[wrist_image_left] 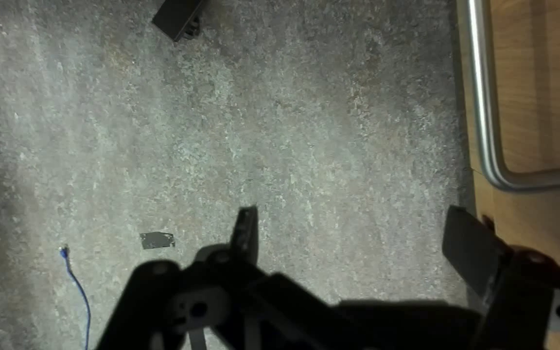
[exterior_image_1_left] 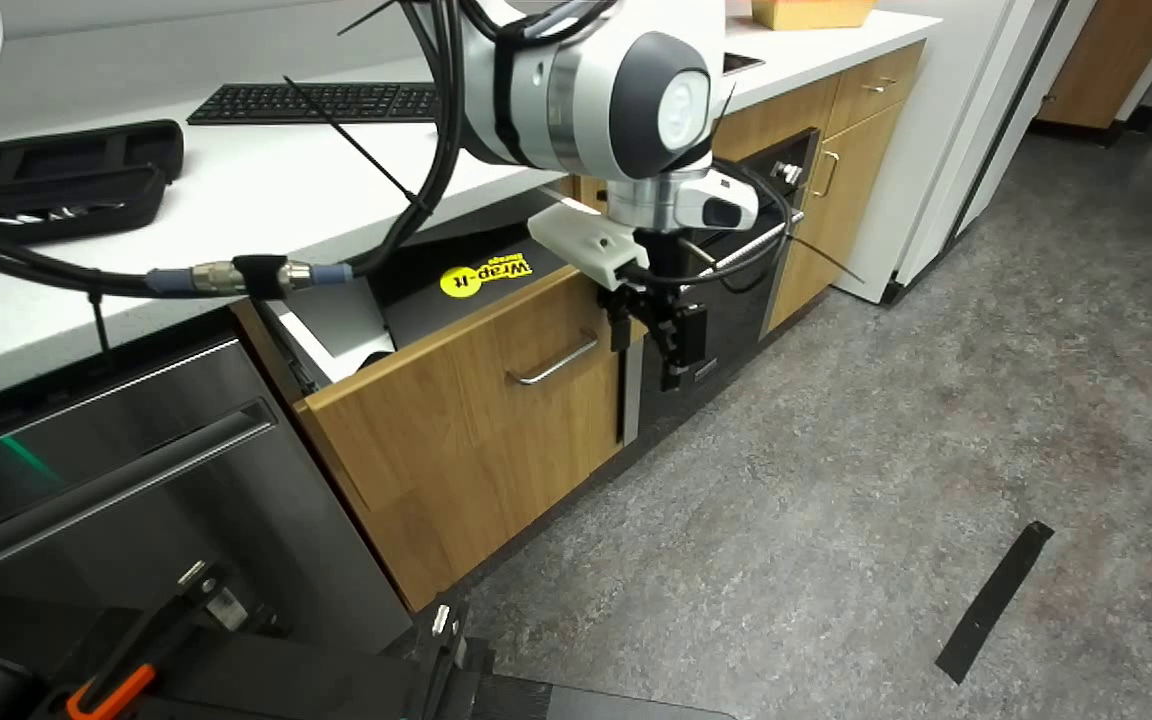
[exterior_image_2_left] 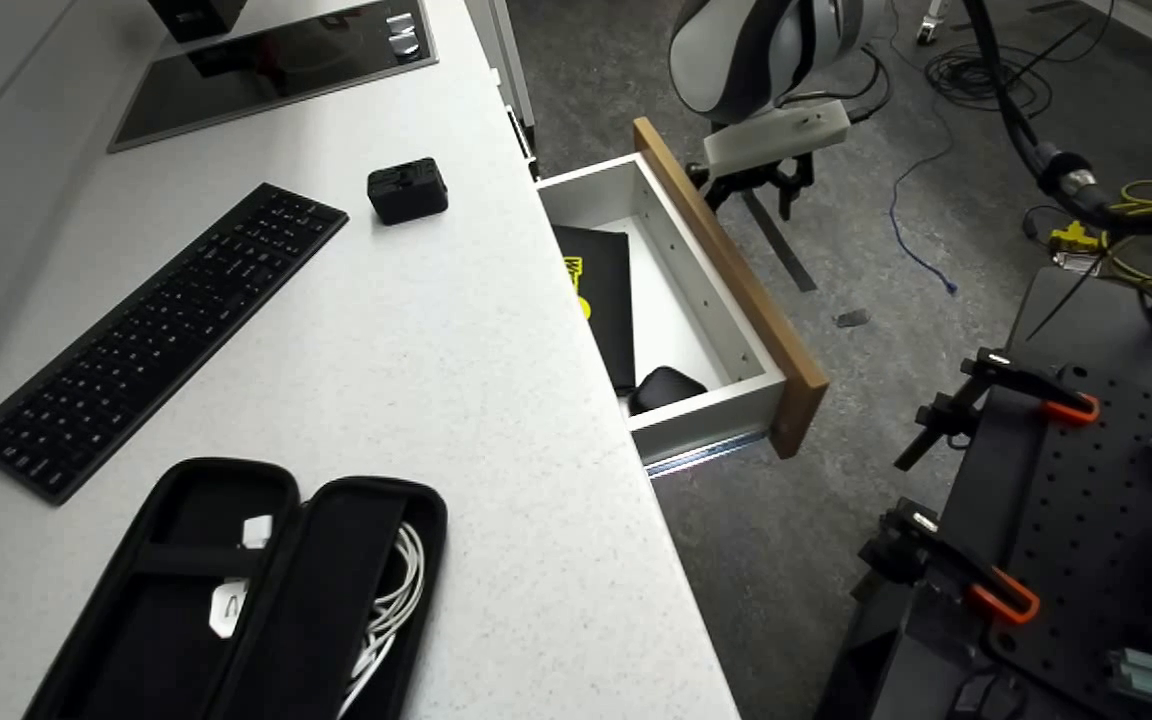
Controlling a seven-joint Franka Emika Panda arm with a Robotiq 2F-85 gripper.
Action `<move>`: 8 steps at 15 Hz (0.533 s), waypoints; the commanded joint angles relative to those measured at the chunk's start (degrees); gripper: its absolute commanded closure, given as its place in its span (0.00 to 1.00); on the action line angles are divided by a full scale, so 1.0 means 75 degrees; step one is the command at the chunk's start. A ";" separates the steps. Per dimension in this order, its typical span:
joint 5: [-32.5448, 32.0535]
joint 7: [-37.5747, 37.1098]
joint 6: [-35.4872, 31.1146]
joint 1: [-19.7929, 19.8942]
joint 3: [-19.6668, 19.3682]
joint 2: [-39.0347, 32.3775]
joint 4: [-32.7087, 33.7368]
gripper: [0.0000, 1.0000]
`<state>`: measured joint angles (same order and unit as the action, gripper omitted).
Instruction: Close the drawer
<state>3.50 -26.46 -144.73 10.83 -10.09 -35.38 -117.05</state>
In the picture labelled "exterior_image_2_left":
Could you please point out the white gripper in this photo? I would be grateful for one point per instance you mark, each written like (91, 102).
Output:
(777, 138)

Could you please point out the wooden front white drawer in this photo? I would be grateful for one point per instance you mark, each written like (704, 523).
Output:
(739, 287)

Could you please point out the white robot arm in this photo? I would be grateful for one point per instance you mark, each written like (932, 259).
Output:
(750, 54)

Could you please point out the black strip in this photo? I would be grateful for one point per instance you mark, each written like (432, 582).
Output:
(780, 246)

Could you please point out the black folder with yellow logo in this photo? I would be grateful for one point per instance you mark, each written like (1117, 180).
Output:
(602, 301)

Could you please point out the small black pouch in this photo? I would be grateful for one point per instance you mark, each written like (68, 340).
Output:
(661, 391)

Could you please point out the black clamp with orange tip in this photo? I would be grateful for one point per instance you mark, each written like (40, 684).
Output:
(961, 574)
(1000, 385)

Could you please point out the small black box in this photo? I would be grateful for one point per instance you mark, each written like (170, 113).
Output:
(406, 190)

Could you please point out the black perforated mounting table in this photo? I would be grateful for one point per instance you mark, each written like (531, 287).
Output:
(1080, 535)

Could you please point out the black glass cooktop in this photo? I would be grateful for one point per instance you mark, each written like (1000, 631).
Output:
(257, 73)

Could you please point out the black countertop appliance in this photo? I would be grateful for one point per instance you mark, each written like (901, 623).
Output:
(199, 19)

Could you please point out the small white adapter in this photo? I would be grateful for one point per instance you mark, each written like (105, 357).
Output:
(257, 535)

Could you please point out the black zipper case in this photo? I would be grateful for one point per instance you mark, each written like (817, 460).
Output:
(296, 602)

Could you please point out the black keyboard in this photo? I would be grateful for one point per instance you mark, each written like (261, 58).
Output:
(151, 344)

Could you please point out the white charger plug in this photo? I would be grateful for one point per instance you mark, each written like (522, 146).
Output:
(231, 606)

